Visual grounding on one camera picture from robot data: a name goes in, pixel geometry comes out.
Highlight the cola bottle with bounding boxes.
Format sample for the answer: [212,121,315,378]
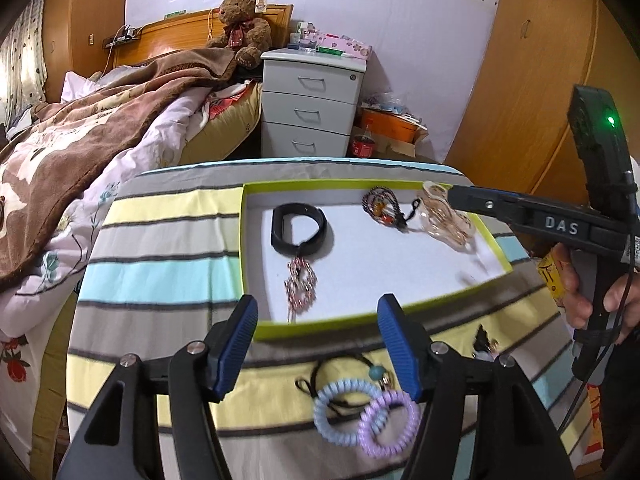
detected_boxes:
[350,122,379,159]

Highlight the black wristband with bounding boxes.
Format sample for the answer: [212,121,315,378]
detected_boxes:
[270,202,330,254]

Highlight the dotted curtain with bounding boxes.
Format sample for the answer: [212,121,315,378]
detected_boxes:
[0,0,49,126]

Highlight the small bottles on nightstand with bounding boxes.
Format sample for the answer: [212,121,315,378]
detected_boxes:
[289,21,321,52]

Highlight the person's right hand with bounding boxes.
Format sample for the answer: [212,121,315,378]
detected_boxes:
[550,242,640,347]

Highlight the red and gold pillow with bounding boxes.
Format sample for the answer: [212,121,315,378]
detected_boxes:
[200,82,264,164]

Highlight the power strip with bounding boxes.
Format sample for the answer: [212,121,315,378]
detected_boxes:
[104,27,146,49]

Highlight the white floral duvet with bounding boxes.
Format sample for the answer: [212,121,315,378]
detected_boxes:
[0,70,216,461]

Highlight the white tray with green rim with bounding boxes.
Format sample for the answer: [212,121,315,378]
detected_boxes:
[240,179,514,343]

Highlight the brown teddy bear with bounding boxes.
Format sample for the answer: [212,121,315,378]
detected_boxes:
[206,0,274,69]

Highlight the purple spiral hair tie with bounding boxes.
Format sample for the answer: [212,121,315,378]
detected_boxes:
[357,390,422,459]

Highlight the small dark hair clip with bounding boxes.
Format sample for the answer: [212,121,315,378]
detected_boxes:
[472,325,501,362]

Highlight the white nightstand with drawers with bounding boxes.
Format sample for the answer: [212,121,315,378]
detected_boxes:
[260,47,370,161]

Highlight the dark beaded bracelet amber charms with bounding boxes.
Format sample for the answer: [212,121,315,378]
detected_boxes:
[361,186,422,234]

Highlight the yellow tin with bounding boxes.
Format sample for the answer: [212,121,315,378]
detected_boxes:
[537,255,569,309]

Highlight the large wooden wardrobe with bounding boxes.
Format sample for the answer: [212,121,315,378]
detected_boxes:
[445,0,640,211]

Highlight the black cord teal bead necklace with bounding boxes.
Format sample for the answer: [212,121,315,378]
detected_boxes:
[295,354,401,402]

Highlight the wooden wardrobe with star stickers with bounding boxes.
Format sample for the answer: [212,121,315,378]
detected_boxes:
[42,0,133,69]

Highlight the pink floral box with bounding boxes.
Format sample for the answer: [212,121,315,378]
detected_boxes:
[317,32,374,59]

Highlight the pink beaded bracelet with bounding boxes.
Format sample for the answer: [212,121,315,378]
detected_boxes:
[284,255,319,322]

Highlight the orange box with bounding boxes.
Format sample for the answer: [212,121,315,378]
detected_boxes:
[357,105,429,144]

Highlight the brown fleece blanket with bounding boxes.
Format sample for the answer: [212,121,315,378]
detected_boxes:
[0,47,239,294]

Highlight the wooden headboard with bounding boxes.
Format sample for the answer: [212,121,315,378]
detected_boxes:
[102,4,295,69]

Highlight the blue spiral hair tie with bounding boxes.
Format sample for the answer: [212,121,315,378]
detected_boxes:
[313,380,384,449]

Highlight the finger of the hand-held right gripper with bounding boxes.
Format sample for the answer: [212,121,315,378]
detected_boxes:
[447,185,593,249]

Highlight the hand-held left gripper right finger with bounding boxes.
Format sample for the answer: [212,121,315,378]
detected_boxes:
[377,294,563,480]

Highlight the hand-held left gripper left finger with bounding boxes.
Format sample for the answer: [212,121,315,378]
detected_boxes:
[55,294,259,480]

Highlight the translucent beige hair claw clip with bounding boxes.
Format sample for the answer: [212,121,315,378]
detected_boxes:
[417,182,477,252]

